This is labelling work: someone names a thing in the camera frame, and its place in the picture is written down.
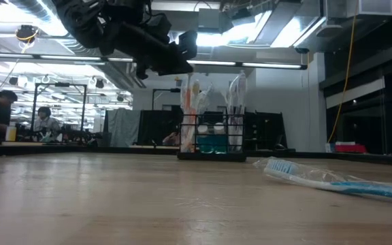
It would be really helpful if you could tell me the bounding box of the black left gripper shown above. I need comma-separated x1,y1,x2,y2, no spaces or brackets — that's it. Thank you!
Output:
124,20,195,81

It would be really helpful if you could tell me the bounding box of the long ceiling light bar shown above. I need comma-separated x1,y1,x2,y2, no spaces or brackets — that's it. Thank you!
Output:
0,52,308,71

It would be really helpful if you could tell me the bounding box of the yellow hanging cable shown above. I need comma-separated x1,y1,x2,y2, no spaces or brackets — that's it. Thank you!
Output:
327,0,357,144

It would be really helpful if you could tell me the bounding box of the yellow black cable reel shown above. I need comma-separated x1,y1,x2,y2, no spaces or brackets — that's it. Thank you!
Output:
14,24,41,46

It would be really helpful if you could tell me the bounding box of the white ceiling vent unit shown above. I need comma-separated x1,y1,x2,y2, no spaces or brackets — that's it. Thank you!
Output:
323,0,392,18

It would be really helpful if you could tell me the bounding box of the red box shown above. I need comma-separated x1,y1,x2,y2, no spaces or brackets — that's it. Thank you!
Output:
334,141,367,154

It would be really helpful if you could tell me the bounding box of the blue toothbrush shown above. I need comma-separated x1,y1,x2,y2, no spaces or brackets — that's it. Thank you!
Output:
252,157,392,202

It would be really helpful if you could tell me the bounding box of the black gantry frame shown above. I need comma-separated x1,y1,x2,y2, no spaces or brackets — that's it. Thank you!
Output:
151,87,183,112
31,82,88,142

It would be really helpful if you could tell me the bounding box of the yellow bottle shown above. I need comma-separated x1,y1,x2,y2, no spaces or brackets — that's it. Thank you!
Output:
5,125,17,142

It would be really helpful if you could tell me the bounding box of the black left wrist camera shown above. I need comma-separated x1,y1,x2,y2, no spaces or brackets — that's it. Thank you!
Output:
178,29,199,61

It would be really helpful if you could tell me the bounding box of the grey curtain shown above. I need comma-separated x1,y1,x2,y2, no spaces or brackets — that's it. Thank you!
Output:
102,108,142,148

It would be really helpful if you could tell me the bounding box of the black wire caddy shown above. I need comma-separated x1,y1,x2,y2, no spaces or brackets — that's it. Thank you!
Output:
177,114,248,162

